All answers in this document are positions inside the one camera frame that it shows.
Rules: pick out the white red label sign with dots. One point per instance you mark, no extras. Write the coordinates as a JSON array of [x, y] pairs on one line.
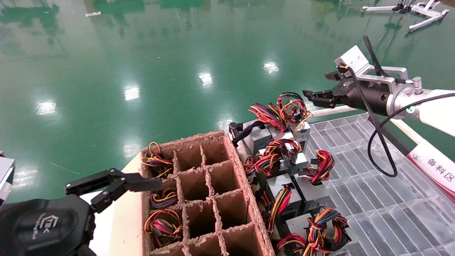
[[433, 167]]

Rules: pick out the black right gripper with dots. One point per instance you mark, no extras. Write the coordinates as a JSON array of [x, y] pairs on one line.
[[366, 97]]

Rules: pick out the brown cardboard divider box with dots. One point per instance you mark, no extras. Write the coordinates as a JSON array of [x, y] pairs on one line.
[[193, 185]]

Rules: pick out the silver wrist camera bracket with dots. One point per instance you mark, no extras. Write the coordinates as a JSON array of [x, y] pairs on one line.
[[352, 58], [6, 177]]

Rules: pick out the white wheeled stand frame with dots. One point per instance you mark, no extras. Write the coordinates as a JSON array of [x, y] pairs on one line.
[[428, 15]]

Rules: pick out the black cart deck edge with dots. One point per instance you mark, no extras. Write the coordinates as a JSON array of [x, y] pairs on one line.
[[398, 144]]

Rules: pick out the clear plastic divider tray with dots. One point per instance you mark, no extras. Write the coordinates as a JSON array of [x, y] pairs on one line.
[[373, 206]]

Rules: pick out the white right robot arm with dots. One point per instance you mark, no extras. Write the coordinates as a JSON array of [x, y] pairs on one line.
[[437, 106]]

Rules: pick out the small white floor scrap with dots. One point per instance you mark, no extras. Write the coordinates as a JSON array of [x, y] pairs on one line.
[[93, 13]]

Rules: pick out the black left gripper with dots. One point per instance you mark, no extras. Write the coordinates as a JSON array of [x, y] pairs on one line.
[[46, 227]]

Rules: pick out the white cart rail pipe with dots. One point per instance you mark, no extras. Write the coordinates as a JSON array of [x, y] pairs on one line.
[[408, 131], [341, 111]]

